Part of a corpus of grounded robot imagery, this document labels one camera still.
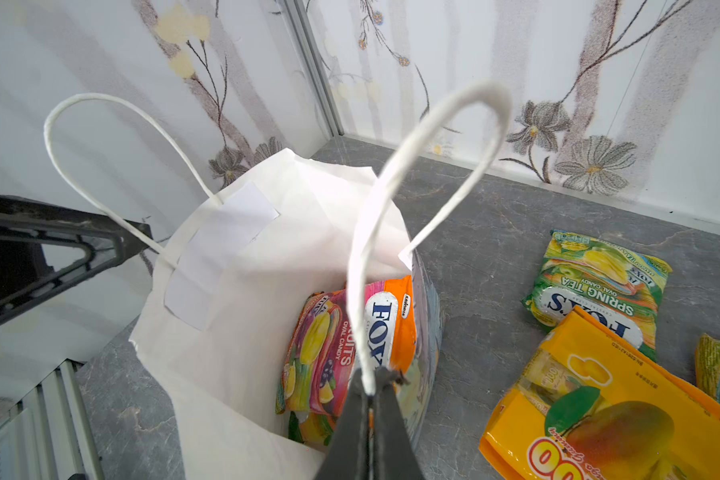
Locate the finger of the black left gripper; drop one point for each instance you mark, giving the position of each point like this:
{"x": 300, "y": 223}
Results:
{"x": 46, "y": 250}

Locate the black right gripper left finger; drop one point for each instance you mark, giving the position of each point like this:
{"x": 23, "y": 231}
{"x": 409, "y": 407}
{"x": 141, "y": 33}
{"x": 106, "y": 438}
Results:
{"x": 348, "y": 453}

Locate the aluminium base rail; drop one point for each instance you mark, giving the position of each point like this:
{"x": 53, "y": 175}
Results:
{"x": 47, "y": 434}

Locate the floral paper gift bag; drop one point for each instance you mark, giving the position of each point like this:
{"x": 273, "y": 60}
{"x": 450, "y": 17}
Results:
{"x": 229, "y": 285}

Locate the green Fox's spring tea bag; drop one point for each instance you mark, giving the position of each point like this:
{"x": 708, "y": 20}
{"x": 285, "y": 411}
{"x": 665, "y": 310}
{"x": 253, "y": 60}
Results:
{"x": 620, "y": 288}

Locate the yellow mango snack bag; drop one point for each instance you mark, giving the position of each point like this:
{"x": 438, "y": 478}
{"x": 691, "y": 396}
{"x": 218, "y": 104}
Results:
{"x": 588, "y": 405}

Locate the green Fox's candy bag front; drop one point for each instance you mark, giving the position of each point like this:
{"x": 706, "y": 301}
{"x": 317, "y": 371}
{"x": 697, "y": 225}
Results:
{"x": 311, "y": 429}

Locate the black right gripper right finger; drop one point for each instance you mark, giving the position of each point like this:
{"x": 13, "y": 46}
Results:
{"x": 393, "y": 456}

